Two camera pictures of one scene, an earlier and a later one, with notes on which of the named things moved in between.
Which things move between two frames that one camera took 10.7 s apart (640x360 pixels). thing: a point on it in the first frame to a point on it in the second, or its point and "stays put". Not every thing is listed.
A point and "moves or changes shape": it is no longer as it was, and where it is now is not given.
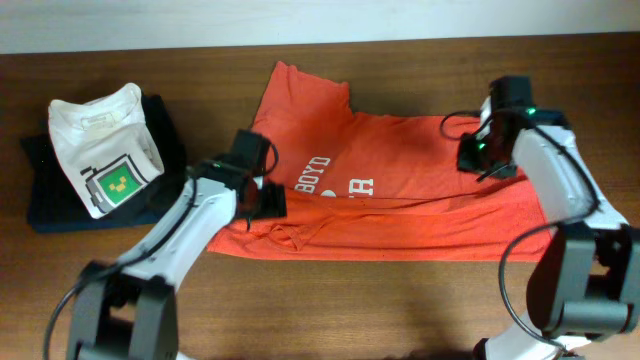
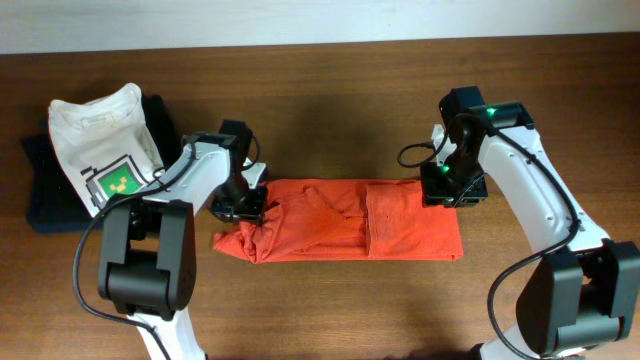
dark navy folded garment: [54, 206] stays put
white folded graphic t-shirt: [106, 147] stays put
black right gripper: [465, 161] to [434, 193]
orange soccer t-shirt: [360, 186] moves or changes shape
